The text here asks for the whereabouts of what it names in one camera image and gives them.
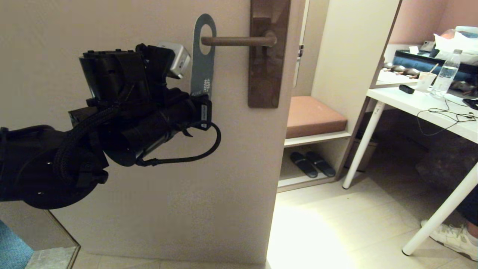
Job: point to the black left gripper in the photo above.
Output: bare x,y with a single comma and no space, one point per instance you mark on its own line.
157,127

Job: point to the blue do-not-disturb door sign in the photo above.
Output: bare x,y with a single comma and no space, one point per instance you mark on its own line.
203,71

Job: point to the beige room door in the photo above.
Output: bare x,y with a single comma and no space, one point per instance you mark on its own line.
205,186

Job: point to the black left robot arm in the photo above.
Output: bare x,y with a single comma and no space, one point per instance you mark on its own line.
30,168

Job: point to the brown door lock plate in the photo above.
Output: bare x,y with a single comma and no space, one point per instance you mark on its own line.
269,74

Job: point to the dark slipper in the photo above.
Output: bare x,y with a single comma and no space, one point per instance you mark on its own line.
321,163
303,164

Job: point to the brown bench cushion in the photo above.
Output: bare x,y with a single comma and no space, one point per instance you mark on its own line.
317,117

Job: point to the cream wardrobe bench unit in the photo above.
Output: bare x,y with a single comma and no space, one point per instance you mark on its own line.
351,56

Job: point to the brown waste bin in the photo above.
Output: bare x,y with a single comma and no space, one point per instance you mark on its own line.
368,153

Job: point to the white paper sheet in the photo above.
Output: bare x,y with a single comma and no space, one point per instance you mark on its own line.
392,77

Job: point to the small black case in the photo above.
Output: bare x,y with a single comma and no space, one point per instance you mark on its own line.
406,89

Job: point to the white table with round legs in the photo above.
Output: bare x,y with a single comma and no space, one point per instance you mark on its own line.
410,102

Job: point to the dark blue tray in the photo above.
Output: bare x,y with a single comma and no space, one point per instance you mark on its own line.
414,63

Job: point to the small white card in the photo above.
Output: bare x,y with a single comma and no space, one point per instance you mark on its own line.
413,50

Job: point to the white paper cup with stick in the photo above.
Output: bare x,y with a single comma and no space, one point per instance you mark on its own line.
425,82

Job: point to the clear plastic water bottle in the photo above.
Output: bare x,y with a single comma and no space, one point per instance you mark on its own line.
446,78

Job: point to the white plastic bag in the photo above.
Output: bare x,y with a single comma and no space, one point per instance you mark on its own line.
448,43

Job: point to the black flat device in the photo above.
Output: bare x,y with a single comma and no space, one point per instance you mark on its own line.
470,104

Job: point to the white sneaker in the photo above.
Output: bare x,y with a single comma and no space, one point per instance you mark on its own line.
452,237

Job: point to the person leg in dark trousers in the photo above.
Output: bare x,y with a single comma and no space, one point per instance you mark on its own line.
470,213

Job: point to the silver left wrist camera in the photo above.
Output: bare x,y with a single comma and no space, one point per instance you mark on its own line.
181,59

